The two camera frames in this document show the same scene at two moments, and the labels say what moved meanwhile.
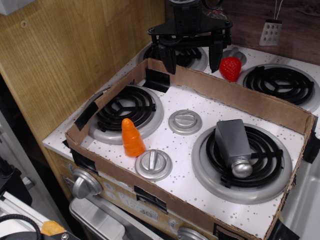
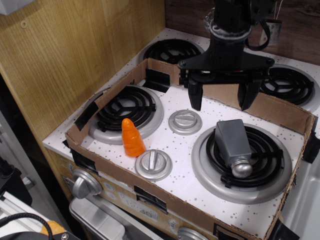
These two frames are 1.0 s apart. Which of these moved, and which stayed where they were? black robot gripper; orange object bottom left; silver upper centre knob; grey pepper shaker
Moved: black robot gripper
Stayed: grey pepper shaker; orange object bottom left; silver upper centre knob
